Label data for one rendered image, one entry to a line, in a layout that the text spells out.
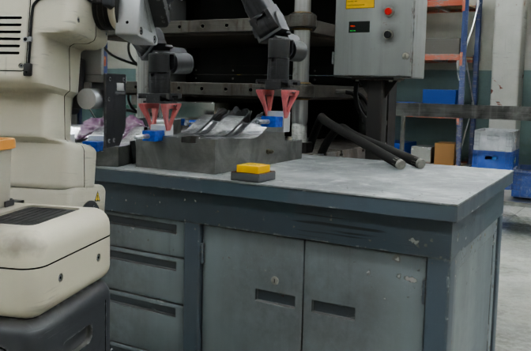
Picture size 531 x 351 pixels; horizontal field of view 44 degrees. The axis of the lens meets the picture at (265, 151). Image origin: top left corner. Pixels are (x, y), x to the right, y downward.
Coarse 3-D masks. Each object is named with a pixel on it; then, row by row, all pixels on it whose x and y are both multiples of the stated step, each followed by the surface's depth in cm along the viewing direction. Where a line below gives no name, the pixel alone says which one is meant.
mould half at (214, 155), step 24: (240, 120) 195; (144, 144) 176; (168, 144) 172; (192, 144) 168; (216, 144) 165; (240, 144) 175; (264, 144) 187; (288, 144) 200; (168, 168) 172; (192, 168) 169; (216, 168) 166
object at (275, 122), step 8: (272, 112) 171; (280, 112) 170; (256, 120) 163; (264, 120) 165; (272, 120) 167; (280, 120) 168; (288, 120) 172; (272, 128) 171; (280, 128) 170; (288, 128) 172
